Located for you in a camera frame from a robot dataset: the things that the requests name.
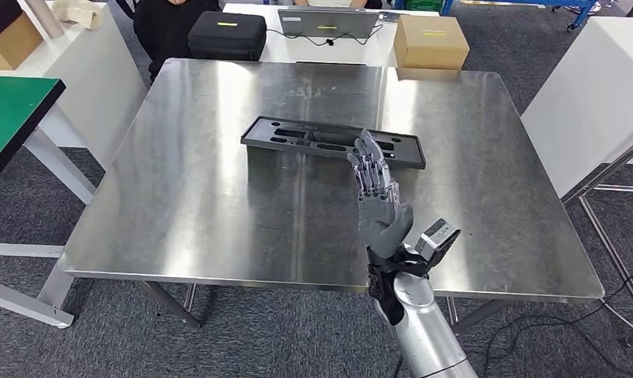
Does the grey laptop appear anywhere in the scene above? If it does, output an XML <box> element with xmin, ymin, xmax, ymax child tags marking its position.
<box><xmin>276</xmin><ymin>7</ymin><xmax>382</xmax><ymax>41</ymax></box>

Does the white side table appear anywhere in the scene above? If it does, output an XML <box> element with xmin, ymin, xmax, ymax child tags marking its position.
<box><xmin>0</xmin><ymin>0</ymin><xmax>150</xmax><ymax>171</ymax></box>

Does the black plastic plate bracket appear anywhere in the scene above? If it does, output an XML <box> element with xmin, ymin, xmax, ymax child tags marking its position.
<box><xmin>240</xmin><ymin>115</ymin><xmax>428</xmax><ymax>171</ymax></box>

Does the stainless steel workbench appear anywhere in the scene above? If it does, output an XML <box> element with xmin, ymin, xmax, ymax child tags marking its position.
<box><xmin>57</xmin><ymin>57</ymin><xmax>606</xmax><ymax>335</ymax></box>

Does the dark bag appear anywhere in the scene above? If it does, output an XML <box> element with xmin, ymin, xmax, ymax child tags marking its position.
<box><xmin>0</xmin><ymin>0</ymin><xmax>25</xmax><ymax>41</ymax></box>

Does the grey metal frame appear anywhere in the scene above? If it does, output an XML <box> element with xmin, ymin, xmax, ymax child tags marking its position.
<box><xmin>560</xmin><ymin>129</ymin><xmax>633</xmax><ymax>336</ymax></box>

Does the green plastic crate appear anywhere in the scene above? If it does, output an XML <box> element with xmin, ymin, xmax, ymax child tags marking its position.
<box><xmin>403</xmin><ymin>0</ymin><xmax>446</xmax><ymax>13</ymax></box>

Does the grey cardboard tube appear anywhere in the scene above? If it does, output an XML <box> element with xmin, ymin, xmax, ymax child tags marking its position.
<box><xmin>24</xmin><ymin>0</ymin><xmax>67</xmax><ymax>39</ymax></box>

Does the brown cardboard box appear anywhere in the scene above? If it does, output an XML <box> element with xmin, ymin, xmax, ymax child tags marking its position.
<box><xmin>0</xmin><ymin>11</ymin><xmax>45</xmax><ymax>72</ymax></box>

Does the black laptop cable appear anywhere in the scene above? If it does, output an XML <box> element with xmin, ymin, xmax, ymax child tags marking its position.
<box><xmin>266</xmin><ymin>23</ymin><xmax>386</xmax><ymax>48</ymax></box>

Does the green topped white table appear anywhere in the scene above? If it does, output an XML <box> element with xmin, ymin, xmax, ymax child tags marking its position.
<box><xmin>0</xmin><ymin>75</ymin><xmax>97</xmax><ymax>330</ymax></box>

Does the tan cardboard box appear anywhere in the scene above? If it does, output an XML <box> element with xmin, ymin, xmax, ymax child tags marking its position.
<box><xmin>392</xmin><ymin>15</ymin><xmax>472</xmax><ymax>72</ymax></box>

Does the white cabinet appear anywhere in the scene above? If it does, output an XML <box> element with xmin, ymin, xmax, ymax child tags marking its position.
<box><xmin>520</xmin><ymin>16</ymin><xmax>633</xmax><ymax>198</ymax></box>

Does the black floor cable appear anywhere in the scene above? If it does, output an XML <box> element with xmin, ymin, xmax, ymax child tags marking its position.
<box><xmin>476</xmin><ymin>268</ymin><xmax>633</xmax><ymax>378</ymax></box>

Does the black hard carrying case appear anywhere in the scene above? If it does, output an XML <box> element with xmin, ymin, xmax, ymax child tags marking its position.
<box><xmin>187</xmin><ymin>10</ymin><xmax>268</xmax><ymax>62</ymax></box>

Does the person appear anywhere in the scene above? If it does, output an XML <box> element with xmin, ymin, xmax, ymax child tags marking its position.
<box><xmin>133</xmin><ymin>0</ymin><xmax>222</xmax><ymax>80</ymax></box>
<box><xmin>294</xmin><ymin>0</ymin><xmax>383</xmax><ymax>9</ymax></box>

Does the beige crumpled cloth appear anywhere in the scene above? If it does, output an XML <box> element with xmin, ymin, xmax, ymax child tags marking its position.
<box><xmin>51</xmin><ymin>0</ymin><xmax>106</xmax><ymax>32</ymax></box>

